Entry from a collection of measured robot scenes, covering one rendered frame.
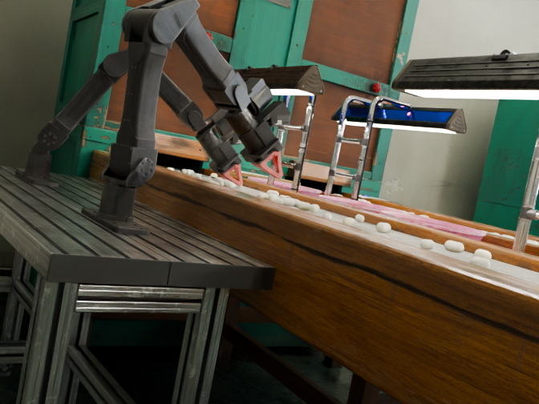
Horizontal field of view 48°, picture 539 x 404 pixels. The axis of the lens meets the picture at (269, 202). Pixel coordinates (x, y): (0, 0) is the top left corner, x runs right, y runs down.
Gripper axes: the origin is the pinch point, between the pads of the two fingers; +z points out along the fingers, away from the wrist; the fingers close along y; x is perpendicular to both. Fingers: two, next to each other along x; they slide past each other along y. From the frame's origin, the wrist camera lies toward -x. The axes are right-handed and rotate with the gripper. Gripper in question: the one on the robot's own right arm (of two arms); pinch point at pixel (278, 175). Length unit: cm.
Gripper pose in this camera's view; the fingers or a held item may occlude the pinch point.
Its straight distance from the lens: 147.7
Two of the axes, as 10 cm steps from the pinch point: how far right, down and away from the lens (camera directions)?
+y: -5.0, -1.6, 8.5
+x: -6.9, 6.7, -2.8
